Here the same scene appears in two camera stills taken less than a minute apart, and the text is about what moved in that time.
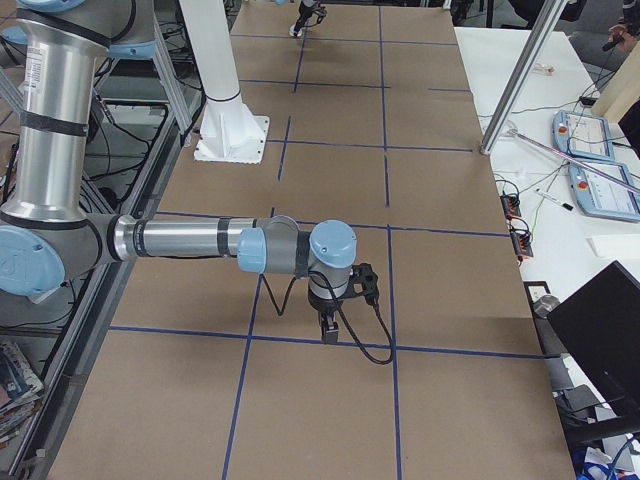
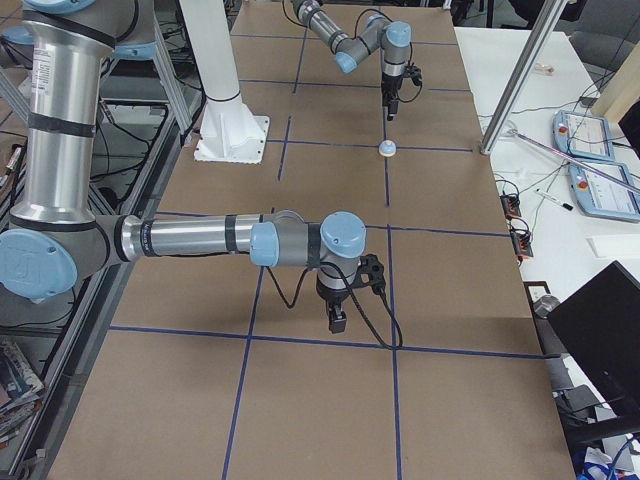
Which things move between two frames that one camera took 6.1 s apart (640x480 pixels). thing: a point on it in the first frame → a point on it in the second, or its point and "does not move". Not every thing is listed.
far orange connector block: x=511 y=205 does not move
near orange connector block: x=522 y=243 does not move
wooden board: x=623 y=89 does not move
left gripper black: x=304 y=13 → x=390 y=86
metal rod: x=626 y=184 does not move
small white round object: x=292 y=31 → x=387 y=148
